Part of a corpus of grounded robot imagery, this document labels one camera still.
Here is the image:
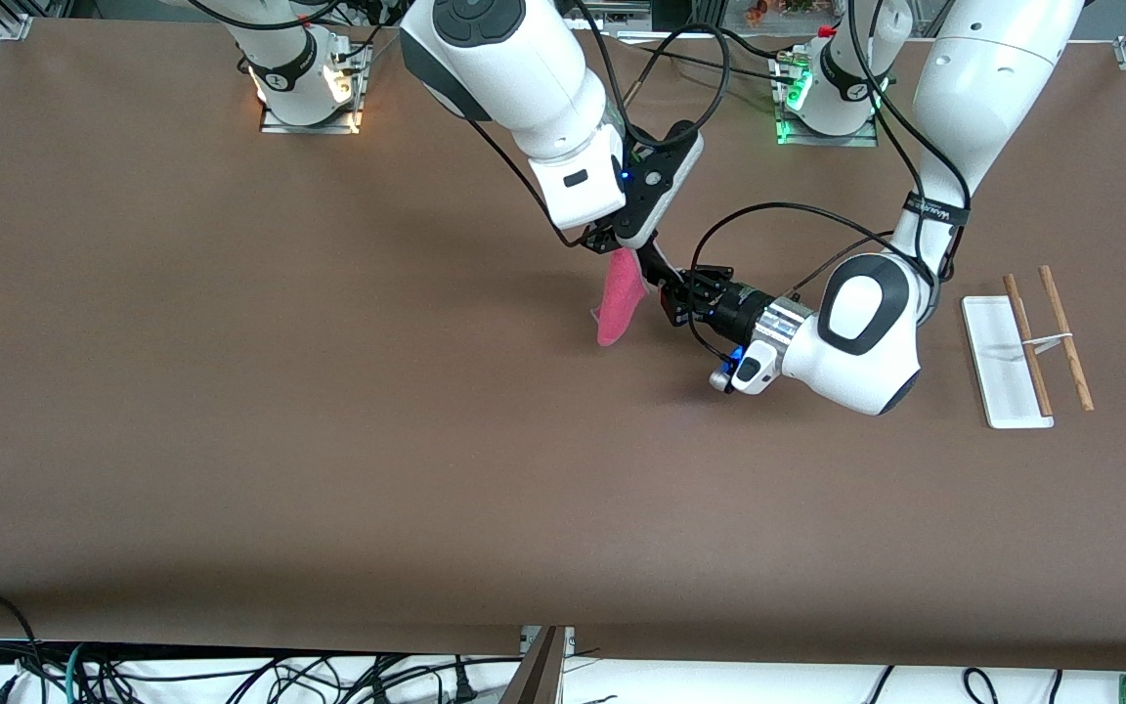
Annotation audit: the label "pink towel with grey edge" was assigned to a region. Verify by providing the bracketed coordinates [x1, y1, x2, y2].
[589, 246, 650, 349]

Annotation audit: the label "white towel rack wooden bars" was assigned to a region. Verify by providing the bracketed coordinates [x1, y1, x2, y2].
[961, 265, 1096, 430]

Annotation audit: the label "white power strip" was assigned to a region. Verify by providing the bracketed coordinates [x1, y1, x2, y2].
[563, 0, 653, 31]

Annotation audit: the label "brown table cover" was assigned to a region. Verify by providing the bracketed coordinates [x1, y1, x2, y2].
[0, 18, 1126, 674]

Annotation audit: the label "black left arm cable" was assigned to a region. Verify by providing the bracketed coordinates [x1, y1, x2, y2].
[687, 0, 974, 369]

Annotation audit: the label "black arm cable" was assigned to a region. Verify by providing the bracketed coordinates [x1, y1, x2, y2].
[687, 0, 974, 369]
[460, 0, 733, 251]

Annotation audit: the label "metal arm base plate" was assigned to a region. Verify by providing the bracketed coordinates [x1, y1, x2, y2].
[775, 54, 880, 149]
[259, 39, 366, 136]

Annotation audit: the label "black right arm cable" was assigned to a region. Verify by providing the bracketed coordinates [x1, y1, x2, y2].
[460, 0, 733, 251]

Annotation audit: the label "black base cable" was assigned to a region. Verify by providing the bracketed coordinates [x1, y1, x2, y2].
[646, 27, 801, 89]

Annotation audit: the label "teal cable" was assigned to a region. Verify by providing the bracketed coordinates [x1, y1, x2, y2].
[64, 640, 94, 704]

